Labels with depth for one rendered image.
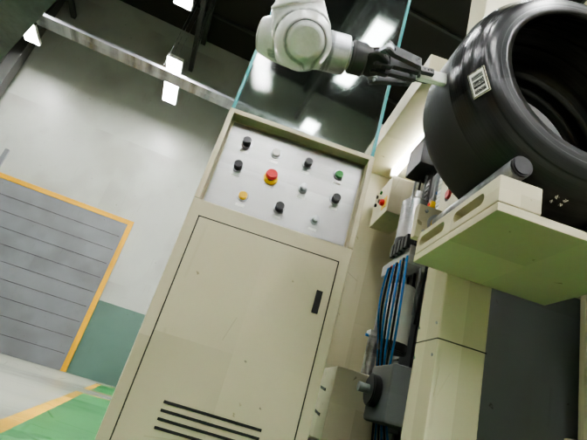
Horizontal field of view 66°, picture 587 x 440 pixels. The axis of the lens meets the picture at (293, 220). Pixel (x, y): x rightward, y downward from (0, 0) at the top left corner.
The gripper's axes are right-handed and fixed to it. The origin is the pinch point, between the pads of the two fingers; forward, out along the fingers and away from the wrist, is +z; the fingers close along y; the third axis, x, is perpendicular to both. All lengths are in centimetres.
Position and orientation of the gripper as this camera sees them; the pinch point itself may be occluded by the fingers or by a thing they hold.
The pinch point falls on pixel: (431, 77)
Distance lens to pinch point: 115.2
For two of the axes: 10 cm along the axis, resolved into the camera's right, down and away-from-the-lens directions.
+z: 9.7, 1.9, 1.2
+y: -1.9, 3.5, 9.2
